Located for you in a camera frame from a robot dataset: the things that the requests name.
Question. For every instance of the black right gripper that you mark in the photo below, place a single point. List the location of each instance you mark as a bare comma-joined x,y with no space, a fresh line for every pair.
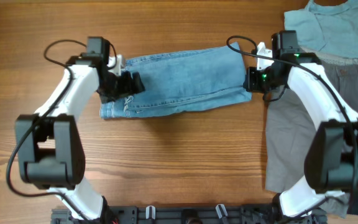
250,83

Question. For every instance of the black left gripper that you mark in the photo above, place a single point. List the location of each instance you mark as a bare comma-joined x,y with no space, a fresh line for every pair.
128,89

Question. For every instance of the light blue denim jeans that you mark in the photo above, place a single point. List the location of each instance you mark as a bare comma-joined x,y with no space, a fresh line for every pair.
175,82

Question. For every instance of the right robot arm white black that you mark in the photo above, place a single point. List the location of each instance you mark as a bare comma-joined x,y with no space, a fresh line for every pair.
331,164

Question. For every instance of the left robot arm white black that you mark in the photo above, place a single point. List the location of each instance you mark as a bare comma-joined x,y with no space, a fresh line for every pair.
49,148

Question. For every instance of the grey shorts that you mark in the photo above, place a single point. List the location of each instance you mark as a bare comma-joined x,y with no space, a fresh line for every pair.
289,129

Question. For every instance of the light teal shirt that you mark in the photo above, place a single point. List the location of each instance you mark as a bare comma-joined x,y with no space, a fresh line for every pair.
327,29

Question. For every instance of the black mounting rail base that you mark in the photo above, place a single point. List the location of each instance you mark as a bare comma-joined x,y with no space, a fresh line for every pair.
246,214

